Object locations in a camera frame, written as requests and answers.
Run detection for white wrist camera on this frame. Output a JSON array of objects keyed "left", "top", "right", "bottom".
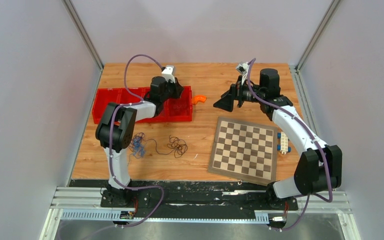
[
  {"left": 235, "top": 61, "right": 250, "bottom": 86},
  {"left": 161, "top": 65, "right": 176, "bottom": 83}
]

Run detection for dark brown cable bundle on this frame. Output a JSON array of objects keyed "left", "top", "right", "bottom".
[{"left": 166, "top": 136, "right": 189, "bottom": 159}]

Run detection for red plastic compartment tray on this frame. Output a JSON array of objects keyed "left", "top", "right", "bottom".
[{"left": 92, "top": 86, "right": 193, "bottom": 124}]

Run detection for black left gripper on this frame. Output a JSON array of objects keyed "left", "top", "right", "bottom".
[{"left": 161, "top": 77, "right": 185, "bottom": 103}]

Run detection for blue cable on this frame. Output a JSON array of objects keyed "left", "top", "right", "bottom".
[{"left": 126, "top": 132, "right": 148, "bottom": 167}]

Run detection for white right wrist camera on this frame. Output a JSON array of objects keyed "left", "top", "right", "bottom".
[{"left": 235, "top": 61, "right": 250, "bottom": 86}]

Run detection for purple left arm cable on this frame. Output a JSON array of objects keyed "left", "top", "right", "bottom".
[{"left": 107, "top": 53, "right": 165, "bottom": 229}]

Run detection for orange plastic piece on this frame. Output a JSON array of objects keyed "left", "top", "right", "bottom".
[{"left": 191, "top": 95, "right": 207, "bottom": 105}]

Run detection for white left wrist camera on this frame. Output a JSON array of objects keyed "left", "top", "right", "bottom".
[{"left": 161, "top": 65, "right": 176, "bottom": 83}]

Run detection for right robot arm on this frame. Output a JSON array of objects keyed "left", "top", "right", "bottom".
[{"left": 213, "top": 65, "right": 343, "bottom": 209}]

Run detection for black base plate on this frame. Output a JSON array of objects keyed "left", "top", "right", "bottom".
[{"left": 69, "top": 179, "right": 299, "bottom": 219}]

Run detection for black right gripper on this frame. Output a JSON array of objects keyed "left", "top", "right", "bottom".
[{"left": 213, "top": 75, "right": 265, "bottom": 112}]

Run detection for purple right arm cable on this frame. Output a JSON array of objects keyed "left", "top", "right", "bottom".
[{"left": 246, "top": 58, "right": 334, "bottom": 232}]

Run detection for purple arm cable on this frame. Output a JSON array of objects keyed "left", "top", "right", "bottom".
[
  {"left": 246, "top": 58, "right": 334, "bottom": 232},
  {"left": 107, "top": 53, "right": 165, "bottom": 229}
]

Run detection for aluminium frame rail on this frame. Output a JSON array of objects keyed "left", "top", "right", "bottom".
[{"left": 40, "top": 182, "right": 361, "bottom": 240}]

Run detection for white toy block vehicle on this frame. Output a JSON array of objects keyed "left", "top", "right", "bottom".
[{"left": 277, "top": 131, "right": 292, "bottom": 155}]

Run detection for wooden chessboard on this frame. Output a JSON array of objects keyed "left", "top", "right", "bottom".
[{"left": 207, "top": 117, "right": 278, "bottom": 186}]

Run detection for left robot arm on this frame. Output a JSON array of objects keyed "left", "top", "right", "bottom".
[{"left": 95, "top": 76, "right": 184, "bottom": 207}]

